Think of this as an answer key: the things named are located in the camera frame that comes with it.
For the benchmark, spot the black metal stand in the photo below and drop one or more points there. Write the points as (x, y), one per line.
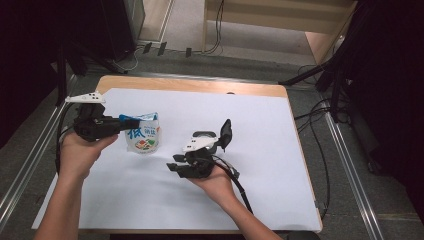
(335, 96)
(61, 73)

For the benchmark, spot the grey cabinet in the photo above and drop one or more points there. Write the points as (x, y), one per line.
(135, 16)

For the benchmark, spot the person's right hand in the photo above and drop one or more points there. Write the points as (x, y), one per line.
(218, 186)

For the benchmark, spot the light wooden shelf unit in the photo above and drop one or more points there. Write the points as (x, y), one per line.
(266, 13)

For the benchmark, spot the clear jar with black lid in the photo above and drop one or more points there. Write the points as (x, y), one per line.
(226, 133)

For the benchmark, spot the metal floor rail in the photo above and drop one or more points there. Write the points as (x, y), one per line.
(50, 123)
(353, 183)

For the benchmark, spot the dark curtain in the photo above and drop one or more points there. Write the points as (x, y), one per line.
(393, 83)
(20, 50)

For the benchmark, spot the person's left hand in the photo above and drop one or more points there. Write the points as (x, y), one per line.
(76, 156)

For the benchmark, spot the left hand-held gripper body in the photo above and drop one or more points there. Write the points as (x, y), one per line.
(93, 125)

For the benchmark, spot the white paper sheet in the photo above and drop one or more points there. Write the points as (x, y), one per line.
(150, 200)

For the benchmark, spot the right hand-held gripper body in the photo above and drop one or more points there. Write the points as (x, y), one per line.
(200, 163)

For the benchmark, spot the black floor tape strip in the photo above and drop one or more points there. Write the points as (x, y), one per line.
(162, 48)
(188, 52)
(147, 47)

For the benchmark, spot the blue and white salt bag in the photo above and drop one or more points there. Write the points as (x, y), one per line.
(145, 140)

